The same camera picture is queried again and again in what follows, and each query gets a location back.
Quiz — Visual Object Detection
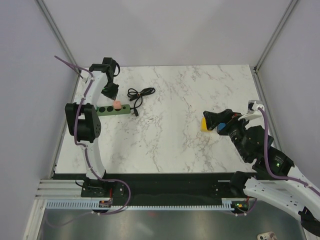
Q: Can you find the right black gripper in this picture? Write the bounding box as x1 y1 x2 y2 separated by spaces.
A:
202 108 252 161

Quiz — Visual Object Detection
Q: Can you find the blue cube socket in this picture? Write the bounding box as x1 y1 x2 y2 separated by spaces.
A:
216 122 226 134

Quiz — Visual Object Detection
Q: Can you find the yellow cube socket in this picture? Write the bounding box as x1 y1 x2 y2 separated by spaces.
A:
200 117 209 132

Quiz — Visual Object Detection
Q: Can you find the pink cube block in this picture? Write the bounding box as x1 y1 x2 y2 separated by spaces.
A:
113 100 122 110

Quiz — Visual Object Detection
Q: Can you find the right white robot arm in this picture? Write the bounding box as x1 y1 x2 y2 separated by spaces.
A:
203 103 320 236

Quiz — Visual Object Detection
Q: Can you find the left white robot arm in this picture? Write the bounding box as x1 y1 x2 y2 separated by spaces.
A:
65 57 120 198

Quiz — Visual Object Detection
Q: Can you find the green power strip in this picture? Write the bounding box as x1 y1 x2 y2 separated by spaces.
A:
96 104 131 117

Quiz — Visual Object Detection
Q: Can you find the black coiled cable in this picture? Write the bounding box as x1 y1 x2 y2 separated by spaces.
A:
127 87 156 117

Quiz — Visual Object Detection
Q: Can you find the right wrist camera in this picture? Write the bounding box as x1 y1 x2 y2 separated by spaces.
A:
238 100 265 121

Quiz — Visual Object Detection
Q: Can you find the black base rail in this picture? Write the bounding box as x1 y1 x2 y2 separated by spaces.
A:
79 171 276 207

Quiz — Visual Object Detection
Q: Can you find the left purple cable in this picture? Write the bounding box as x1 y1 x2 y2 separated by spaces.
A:
54 55 132 216

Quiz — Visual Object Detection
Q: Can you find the white cable duct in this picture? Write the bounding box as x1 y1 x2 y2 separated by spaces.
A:
46 198 251 210

